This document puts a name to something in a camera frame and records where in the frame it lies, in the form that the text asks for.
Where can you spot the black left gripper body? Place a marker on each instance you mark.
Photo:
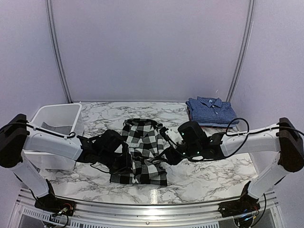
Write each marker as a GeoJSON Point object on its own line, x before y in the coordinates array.
{"type": "Point", "coordinates": [118, 166]}

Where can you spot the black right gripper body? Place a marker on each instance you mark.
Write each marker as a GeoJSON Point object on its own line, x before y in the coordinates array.
{"type": "Point", "coordinates": [175, 159]}

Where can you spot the black white checkered shirt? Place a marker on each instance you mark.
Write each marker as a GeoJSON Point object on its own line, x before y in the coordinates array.
{"type": "Point", "coordinates": [145, 144]}

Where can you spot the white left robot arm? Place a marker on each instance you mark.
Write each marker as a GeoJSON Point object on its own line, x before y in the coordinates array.
{"type": "Point", "coordinates": [108, 149]}

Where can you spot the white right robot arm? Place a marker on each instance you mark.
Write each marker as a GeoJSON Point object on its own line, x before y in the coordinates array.
{"type": "Point", "coordinates": [191, 142]}

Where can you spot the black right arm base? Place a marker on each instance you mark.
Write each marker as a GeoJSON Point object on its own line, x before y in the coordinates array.
{"type": "Point", "coordinates": [243, 205]}

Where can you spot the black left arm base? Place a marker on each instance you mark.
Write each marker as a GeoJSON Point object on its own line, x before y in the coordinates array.
{"type": "Point", "coordinates": [52, 203]}

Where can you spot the folded blue checkered shirt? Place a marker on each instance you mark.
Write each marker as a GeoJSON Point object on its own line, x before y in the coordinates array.
{"type": "Point", "coordinates": [207, 110]}

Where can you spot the grey cloth in bin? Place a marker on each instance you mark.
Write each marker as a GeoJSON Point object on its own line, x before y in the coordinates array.
{"type": "Point", "coordinates": [58, 129]}

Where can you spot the white plastic bin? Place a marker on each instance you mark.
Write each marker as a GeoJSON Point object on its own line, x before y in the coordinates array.
{"type": "Point", "coordinates": [57, 115]}

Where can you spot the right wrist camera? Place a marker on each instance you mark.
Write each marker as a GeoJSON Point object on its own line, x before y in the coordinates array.
{"type": "Point", "coordinates": [171, 137]}

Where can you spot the aluminium front frame rail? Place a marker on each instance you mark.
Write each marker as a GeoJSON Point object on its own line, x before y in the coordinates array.
{"type": "Point", "coordinates": [107, 215]}

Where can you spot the right aluminium wall post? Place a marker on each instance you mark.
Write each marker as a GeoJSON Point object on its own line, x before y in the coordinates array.
{"type": "Point", "coordinates": [243, 48]}

